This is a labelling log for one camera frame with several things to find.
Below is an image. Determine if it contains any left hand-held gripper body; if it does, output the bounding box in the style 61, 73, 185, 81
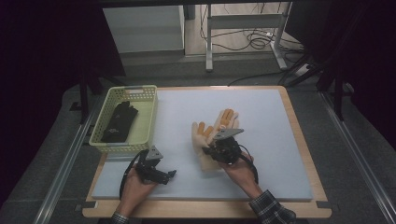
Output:
135, 145, 164, 183

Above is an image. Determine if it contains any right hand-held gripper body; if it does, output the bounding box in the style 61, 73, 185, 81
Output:
208, 128, 245, 165

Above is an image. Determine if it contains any beige fleece glove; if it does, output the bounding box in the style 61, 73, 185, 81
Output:
211, 107, 241, 133
191, 120, 222, 173

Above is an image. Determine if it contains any pale green plastic basket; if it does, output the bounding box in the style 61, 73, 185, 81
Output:
88, 84, 159, 154

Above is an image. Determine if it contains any person's left hand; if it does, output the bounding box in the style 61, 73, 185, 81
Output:
121, 165, 157, 207

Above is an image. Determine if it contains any person's right hand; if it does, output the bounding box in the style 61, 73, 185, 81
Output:
217, 153, 262, 198

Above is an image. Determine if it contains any white foam mat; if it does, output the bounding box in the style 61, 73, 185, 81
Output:
92, 88, 314, 203

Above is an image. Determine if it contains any black glove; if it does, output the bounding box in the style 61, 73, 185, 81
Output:
100, 100, 139, 144

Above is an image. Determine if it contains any black metal stand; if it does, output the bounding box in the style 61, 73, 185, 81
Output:
69, 69, 127, 125
278, 54, 356, 121

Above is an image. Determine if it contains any white power strip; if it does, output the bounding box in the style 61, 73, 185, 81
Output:
294, 63, 312, 77

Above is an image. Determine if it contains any white cabinet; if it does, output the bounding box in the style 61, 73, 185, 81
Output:
102, 4, 186, 54

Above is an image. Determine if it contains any dark curtain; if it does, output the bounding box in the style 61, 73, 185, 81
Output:
284, 0, 396, 152
0, 0, 127, 206

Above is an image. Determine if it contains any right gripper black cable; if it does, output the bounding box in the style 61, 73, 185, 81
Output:
237, 144, 260, 185

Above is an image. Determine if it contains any long black floor cable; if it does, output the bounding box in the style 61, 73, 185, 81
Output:
228, 70, 289, 87

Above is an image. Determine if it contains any aluminium rail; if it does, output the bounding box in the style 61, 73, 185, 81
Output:
33, 101, 102, 224
319, 91, 396, 224

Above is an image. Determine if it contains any tangle of black floor cables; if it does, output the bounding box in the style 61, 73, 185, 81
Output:
200, 2, 305, 54

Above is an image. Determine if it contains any white metal desk frame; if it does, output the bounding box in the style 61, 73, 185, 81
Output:
205, 2, 293, 73

